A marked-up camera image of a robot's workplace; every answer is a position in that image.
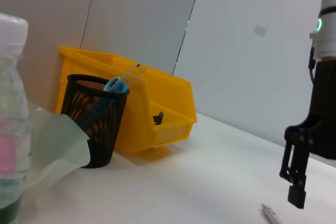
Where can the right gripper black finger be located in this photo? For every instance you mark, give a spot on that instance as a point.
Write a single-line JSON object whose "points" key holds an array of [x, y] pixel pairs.
{"points": [[296, 195]]}

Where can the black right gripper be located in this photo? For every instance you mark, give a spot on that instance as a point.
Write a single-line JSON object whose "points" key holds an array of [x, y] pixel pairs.
{"points": [[325, 108]]}

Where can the silver clear pen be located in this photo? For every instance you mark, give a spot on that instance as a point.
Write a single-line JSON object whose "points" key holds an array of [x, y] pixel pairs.
{"points": [[271, 214]]}

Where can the clear plastic ruler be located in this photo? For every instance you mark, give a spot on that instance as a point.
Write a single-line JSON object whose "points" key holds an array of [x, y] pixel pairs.
{"points": [[134, 75]]}

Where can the blue scissors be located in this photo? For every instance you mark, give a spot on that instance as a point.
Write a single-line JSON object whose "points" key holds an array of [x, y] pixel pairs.
{"points": [[116, 85]]}

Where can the clear water bottle green label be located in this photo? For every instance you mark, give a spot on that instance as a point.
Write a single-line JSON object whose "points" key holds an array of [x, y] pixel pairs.
{"points": [[13, 77]]}

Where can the black mesh pen holder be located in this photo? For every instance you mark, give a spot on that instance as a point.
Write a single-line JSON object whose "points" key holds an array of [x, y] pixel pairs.
{"points": [[105, 145]]}

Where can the green glass fruit plate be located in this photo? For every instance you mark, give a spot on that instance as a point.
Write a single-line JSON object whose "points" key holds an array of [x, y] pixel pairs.
{"points": [[57, 142]]}

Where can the yellow plastic bin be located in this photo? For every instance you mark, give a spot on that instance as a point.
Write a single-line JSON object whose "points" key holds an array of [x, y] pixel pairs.
{"points": [[168, 95]]}

